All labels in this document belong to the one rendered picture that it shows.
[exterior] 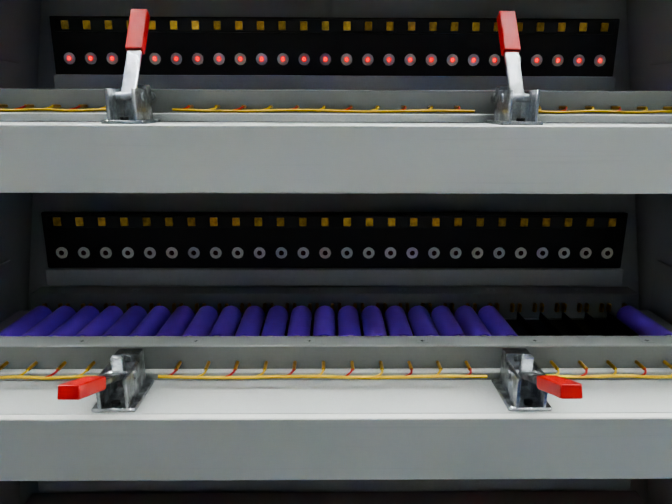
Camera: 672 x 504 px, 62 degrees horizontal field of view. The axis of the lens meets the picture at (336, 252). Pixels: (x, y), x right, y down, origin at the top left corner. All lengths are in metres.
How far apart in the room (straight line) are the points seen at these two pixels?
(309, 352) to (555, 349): 0.18
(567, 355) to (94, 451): 0.33
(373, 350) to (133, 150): 0.21
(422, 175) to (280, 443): 0.20
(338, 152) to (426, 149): 0.06
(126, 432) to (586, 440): 0.29
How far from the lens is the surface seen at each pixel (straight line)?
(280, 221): 0.52
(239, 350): 0.41
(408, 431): 0.37
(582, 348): 0.44
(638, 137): 0.43
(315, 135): 0.37
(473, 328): 0.46
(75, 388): 0.33
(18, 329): 0.51
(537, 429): 0.39
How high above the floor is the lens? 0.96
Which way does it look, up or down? 5 degrees up
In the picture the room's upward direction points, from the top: straight up
